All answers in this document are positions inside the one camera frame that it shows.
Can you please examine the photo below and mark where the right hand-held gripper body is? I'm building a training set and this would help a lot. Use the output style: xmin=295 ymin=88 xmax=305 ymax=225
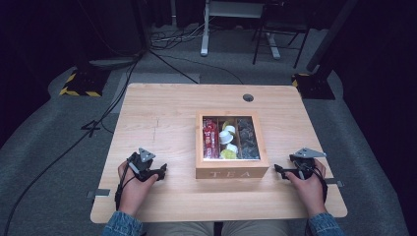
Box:
xmin=288 ymin=147 xmax=328 ymax=181

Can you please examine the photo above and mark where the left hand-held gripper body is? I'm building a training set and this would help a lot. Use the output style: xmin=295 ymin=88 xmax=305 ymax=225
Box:
xmin=127 ymin=147 xmax=158 ymax=182

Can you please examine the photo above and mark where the wooden tea box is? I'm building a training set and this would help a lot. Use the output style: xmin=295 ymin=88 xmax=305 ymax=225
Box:
xmin=195 ymin=110 xmax=270 ymax=180

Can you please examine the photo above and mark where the person's right hand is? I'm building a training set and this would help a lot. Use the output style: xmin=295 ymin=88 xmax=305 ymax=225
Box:
xmin=285 ymin=159 xmax=328 ymax=219

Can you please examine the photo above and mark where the person's left hand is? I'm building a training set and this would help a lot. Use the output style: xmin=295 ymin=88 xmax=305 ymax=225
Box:
xmin=117 ymin=160 xmax=159 ymax=215

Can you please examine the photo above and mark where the pile of dark tea bags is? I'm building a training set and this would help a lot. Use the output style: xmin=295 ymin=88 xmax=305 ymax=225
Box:
xmin=237 ymin=117 xmax=261 ymax=160

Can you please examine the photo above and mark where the person's left leg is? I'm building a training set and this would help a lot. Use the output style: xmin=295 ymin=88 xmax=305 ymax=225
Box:
xmin=142 ymin=220 xmax=215 ymax=236

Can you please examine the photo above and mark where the person's leg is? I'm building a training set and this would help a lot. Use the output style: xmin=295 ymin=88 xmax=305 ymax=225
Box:
xmin=220 ymin=219 xmax=290 ymax=236
xmin=142 ymin=220 xmax=215 ymax=236

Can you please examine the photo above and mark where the stack of red stick packets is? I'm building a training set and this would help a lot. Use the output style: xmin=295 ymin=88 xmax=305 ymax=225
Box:
xmin=203 ymin=118 xmax=220 ymax=159

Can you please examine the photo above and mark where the black tape cross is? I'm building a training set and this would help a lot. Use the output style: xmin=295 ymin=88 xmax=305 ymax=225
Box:
xmin=81 ymin=120 xmax=102 ymax=139

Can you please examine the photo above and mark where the person's right leg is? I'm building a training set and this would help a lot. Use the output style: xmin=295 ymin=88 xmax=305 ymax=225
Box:
xmin=220 ymin=219 xmax=290 ymax=236

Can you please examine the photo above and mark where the large white creamer cup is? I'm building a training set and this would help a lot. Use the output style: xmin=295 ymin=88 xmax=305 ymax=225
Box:
xmin=218 ymin=130 xmax=234 ymax=146

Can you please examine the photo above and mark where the dark slanted stand pole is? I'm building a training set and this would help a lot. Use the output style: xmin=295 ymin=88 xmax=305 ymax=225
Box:
xmin=306 ymin=0 xmax=359 ymax=73

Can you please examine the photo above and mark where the black chair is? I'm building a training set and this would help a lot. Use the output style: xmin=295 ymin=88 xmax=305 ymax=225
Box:
xmin=251 ymin=0 xmax=311 ymax=69

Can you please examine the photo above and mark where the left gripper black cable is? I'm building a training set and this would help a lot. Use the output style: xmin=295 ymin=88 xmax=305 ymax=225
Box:
xmin=114 ymin=160 xmax=136 ymax=211

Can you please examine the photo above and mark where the grey table bracket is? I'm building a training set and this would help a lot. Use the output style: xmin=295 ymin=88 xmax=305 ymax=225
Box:
xmin=325 ymin=178 xmax=345 ymax=188
xmin=86 ymin=188 xmax=111 ymax=199

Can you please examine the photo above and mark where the long black floor cable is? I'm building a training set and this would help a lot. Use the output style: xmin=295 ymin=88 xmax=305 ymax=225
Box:
xmin=2 ymin=53 xmax=146 ymax=236

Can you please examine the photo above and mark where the thin black floor cable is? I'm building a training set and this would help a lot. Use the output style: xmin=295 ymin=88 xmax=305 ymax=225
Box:
xmin=161 ymin=53 xmax=245 ymax=86
xmin=149 ymin=49 xmax=200 ymax=85

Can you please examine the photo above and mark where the bundle of floor cables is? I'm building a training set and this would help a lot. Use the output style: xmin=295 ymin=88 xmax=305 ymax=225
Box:
xmin=149 ymin=23 xmax=210 ymax=51

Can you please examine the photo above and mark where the white desk frame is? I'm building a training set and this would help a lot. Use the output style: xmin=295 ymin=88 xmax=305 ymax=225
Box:
xmin=200 ymin=0 xmax=281 ymax=60

